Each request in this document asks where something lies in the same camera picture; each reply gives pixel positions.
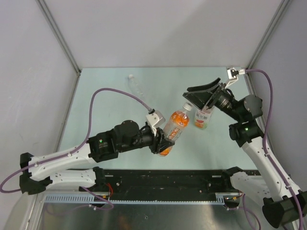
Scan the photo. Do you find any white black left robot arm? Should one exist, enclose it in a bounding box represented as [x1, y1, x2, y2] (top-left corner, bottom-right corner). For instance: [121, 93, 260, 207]
[19, 120, 174, 195]

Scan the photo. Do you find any right aluminium frame post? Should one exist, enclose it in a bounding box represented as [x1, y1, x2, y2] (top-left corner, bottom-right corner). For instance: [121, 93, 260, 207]
[246, 0, 293, 69]

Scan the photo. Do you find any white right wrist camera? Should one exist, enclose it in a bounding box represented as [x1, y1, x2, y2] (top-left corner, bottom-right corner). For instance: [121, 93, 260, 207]
[225, 67, 246, 88]

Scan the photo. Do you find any orange label tea bottle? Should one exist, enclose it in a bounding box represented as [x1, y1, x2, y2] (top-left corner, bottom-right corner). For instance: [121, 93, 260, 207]
[163, 107, 190, 142]

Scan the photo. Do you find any aluminium frame post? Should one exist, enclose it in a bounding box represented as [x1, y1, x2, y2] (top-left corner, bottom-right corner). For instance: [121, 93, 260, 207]
[36, 0, 81, 75]
[246, 0, 293, 69]

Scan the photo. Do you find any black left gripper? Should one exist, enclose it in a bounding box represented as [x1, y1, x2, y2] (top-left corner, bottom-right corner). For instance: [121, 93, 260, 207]
[119, 126, 175, 154]

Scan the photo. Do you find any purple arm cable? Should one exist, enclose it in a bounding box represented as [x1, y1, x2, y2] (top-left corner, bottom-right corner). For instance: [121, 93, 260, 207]
[0, 88, 154, 211]
[242, 69, 307, 228]

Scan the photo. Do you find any grey slotted cable duct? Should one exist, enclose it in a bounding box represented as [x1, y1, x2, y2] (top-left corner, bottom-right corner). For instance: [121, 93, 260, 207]
[45, 194, 224, 205]

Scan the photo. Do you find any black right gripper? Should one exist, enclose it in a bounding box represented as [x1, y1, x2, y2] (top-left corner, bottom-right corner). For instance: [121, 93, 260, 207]
[183, 78, 243, 122]

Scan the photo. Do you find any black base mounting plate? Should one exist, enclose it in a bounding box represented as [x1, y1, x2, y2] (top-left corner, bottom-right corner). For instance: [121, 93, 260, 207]
[88, 169, 242, 198]

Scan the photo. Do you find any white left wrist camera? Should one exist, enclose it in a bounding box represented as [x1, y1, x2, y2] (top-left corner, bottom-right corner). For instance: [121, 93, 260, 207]
[146, 110, 165, 136]

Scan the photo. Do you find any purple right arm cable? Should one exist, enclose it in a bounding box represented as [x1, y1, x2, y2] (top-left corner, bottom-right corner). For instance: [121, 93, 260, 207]
[242, 69, 307, 228]

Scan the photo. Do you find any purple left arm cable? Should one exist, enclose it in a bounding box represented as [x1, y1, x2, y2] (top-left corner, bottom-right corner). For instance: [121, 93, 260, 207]
[0, 88, 154, 211]

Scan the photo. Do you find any white orange-bottle cap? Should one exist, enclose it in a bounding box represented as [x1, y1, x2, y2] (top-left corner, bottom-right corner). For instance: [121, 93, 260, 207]
[183, 102, 193, 111]

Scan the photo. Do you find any clear unlabelled plastic bottle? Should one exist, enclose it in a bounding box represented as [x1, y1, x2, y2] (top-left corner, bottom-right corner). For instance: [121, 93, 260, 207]
[128, 74, 146, 102]

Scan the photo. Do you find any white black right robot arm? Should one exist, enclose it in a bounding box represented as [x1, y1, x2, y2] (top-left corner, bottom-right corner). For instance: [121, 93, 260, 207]
[183, 78, 307, 230]

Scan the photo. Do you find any left aluminium frame post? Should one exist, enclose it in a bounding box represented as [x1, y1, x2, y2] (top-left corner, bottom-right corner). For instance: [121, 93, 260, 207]
[36, 0, 81, 75]

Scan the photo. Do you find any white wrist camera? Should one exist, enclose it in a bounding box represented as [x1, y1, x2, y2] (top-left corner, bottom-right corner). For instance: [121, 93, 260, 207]
[146, 110, 165, 136]
[225, 67, 246, 88]

